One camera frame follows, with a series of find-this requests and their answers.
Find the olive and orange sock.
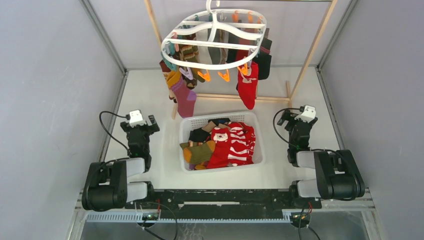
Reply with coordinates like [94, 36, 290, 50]
[180, 140, 216, 165]

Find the tan brown sock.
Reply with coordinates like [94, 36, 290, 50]
[201, 121, 231, 133]

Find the orange clothespin clip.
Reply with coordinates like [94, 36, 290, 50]
[217, 69, 231, 83]
[237, 63, 249, 76]
[197, 69, 211, 82]

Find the white round clip hanger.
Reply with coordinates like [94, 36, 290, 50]
[161, 0, 267, 71]

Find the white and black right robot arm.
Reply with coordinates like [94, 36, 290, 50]
[272, 105, 366, 208]

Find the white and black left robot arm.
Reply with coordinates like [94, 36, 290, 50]
[81, 115, 160, 212]

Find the purple clothespin clip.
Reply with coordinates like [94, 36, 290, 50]
[178, 67, 194, 80]

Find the white plastic laundry basket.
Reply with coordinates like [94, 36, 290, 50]
[179, 111, 266, 174]

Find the red white striped sock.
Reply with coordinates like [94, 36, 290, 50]
[228, 121, 256, 166]

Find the pink and purple hanging sock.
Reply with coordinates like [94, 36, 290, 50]
[170, 79, 197, 118]

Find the black sock in basket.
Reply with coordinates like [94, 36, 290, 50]
[188, 127, 211, 143]

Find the red santa hanging sock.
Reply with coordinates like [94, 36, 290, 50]
[236, 62, 259, 110]

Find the black hanging sock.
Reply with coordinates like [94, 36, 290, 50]
[253, 28, 273, 80]

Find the red santa sock in basket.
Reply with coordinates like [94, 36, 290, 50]
[206, 128, 231, 169]

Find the brown striped hanging sock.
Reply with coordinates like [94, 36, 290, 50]
[177, 34, 205, 90]

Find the grey hanging sock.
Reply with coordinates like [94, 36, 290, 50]
[208, 29, 227, 65]

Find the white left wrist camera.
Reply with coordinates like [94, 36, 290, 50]
[128, 109, 147, 127]

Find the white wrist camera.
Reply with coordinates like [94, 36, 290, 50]
[294, 105, 317, 123]
[128, 109, 147, 127]

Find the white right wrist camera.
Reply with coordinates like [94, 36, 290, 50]
[294, 105, 317, 123]

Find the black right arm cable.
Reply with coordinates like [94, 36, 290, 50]
[272, 107, 339, 157]

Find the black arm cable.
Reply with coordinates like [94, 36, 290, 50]
[98, 110, 131, 157]
[272, 107, 339, 157]

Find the wooden drying rack frame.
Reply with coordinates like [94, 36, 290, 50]
[143, 0, 339, 120]

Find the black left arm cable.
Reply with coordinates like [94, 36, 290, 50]
[98, 110, 131, 157]

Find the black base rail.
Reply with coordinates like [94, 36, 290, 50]
[124, 185, 322, 220]

